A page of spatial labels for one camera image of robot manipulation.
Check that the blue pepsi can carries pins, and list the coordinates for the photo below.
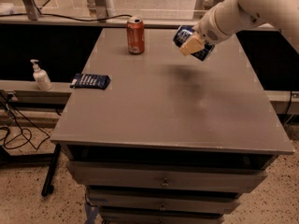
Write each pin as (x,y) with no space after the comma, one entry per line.
(189,42)

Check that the middle drawer with handle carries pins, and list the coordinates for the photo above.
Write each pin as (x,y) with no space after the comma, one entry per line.
(162,201)

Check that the top drawer with handle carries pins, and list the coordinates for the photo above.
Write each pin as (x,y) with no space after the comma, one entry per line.
(164,177)

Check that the red coke can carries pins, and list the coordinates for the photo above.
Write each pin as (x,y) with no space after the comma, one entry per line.
(135,35)

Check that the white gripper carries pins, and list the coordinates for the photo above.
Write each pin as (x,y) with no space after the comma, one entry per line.
(206,30)

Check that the black metal leg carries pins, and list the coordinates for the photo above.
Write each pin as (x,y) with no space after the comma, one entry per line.
(48,188)

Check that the white pump bottle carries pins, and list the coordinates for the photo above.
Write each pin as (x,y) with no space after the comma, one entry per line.
(41,77)

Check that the drawer with handle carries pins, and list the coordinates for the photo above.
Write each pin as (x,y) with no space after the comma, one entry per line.
(162,201)
(164,177)

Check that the dark blue snack bag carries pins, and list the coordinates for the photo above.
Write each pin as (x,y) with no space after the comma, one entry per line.
(90,81)

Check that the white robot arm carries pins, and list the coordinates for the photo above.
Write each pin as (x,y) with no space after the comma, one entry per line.
(281,14)

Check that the grey drawer cabinet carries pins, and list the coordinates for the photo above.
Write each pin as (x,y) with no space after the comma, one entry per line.
(162,108)

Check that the bottom drawer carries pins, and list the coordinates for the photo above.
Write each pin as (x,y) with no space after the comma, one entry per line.
(145,218)

